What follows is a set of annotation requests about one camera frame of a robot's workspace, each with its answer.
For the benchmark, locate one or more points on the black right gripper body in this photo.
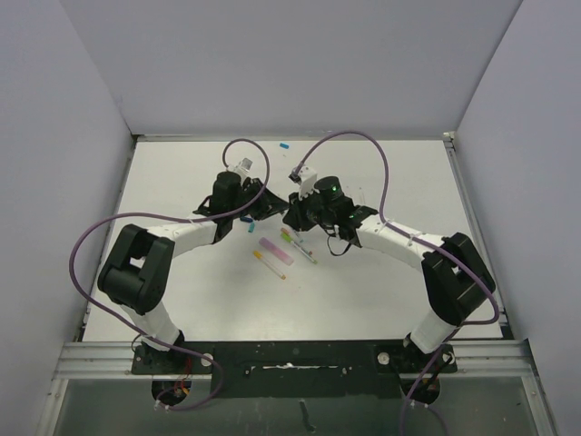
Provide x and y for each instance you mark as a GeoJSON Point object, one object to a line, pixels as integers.
{"type": "Point", "coordinates": [309, 213]}

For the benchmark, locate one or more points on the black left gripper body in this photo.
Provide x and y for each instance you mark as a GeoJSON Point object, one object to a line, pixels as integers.
{"type": "Point", "coordinates": [249, 190]}

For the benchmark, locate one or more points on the pink orange cap pen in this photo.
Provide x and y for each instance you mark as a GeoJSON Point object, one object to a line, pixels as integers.
{"type": "Point", "coordinates": [292, 236]}

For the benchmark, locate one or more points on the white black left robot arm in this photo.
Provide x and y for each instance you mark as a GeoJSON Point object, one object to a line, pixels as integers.
{"type": "Point", "coordinates": [136, 272]}

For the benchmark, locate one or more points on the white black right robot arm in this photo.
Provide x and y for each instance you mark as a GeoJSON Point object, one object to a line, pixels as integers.
{"type": "Point", "coordinates": [453, 271]}

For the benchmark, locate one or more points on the green cap pen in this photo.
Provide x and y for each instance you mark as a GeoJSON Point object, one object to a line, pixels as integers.
{"type": "Point", "coordinates": [301, 250]}

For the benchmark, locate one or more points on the yellow cap pen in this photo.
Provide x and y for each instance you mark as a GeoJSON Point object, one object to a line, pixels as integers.
{"type": "Point", "coordinates": [260, 257]}

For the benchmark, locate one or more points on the purple highlighter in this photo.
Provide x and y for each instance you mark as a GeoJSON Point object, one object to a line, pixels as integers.
{"type": "Point", "coordinates": [276, 251]}

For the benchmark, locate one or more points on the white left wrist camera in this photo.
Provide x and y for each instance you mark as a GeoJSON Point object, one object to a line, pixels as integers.
{"type": "Point", "coordinates": [242, 167]}

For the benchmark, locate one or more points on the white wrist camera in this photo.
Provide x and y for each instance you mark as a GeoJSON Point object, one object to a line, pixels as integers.
{"type": "Point", "coordinates": [242, 167]}
{"type": "Point", "coordinates": [305, 177]}

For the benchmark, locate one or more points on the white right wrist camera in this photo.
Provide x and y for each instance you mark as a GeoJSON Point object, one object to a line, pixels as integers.
{"type": "Point", "coordinates": [305, 177]}

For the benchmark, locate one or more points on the aluminium right rail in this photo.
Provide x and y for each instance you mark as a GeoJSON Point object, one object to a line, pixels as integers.
{"type": "Point", "coordinates": [448, 139]}

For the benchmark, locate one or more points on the aluminium rail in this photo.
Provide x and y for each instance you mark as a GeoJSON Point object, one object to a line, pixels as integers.
{"type": "Point", "coordinates": [448, 139]}
{"type": "Point", "coordinates": [495, 391]}

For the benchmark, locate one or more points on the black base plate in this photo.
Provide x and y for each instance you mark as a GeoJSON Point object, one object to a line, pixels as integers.
{"type": "Point", "coordinates": [385, 369]}

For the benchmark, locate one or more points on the aluminium front rail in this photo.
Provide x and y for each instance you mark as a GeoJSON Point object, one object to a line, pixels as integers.
{"type": "Point", "coordinates": [495, 391]}

